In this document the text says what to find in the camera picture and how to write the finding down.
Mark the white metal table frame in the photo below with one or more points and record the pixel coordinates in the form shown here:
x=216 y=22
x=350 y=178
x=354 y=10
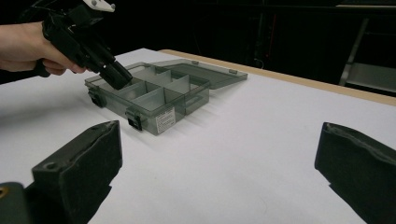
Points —
x=370 y=74

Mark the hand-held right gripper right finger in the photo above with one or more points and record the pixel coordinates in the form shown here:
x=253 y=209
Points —
x=358 y=168

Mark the white table board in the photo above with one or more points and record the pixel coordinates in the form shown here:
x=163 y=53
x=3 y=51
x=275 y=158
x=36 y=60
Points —
x=233 y=161

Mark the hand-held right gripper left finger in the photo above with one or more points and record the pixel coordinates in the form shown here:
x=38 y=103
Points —
x=77 y=168

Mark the wooden table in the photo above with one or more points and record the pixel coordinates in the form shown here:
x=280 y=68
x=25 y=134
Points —
x=295 y=79

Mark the grey transparent compartment box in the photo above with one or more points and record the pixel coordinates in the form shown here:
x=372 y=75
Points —
x=162 y=93

